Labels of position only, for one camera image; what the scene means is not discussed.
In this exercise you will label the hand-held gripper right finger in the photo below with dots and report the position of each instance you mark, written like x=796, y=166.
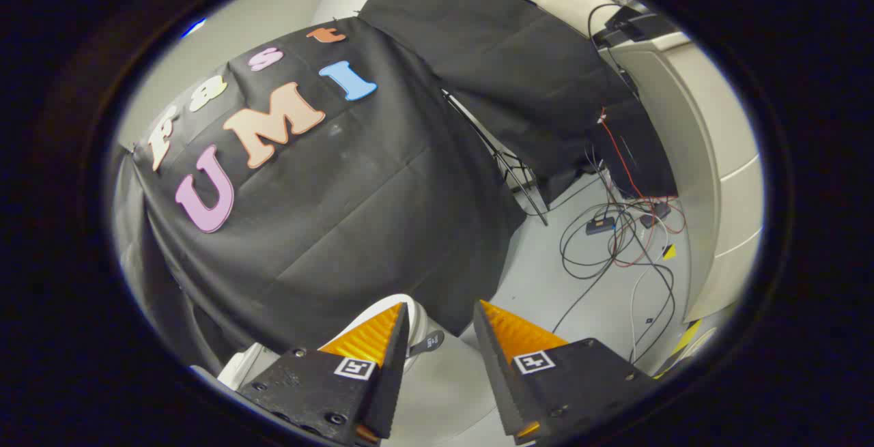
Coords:
x=493, y=365

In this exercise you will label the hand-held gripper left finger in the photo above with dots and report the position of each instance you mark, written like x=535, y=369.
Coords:
x=392, y=365

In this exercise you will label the black power adapter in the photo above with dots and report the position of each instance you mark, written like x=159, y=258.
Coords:
x=655, y=215
x=601, y=226

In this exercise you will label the long yellow floor tape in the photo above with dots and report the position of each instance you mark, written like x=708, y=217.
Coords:
x=688, y=338

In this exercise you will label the black tripod stand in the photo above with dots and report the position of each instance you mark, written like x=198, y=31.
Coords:
x=505, y=160

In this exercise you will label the small yellow floor tape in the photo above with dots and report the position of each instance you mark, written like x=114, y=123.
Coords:
x=669, y=252

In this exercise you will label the white desk cabinet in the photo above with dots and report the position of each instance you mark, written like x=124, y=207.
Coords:
x=717, y=181

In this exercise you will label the black curved desk device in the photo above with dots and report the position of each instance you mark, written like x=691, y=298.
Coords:
x=645, y=27

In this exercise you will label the cream tote bag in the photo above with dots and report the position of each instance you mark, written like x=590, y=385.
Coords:
x=567, y=0

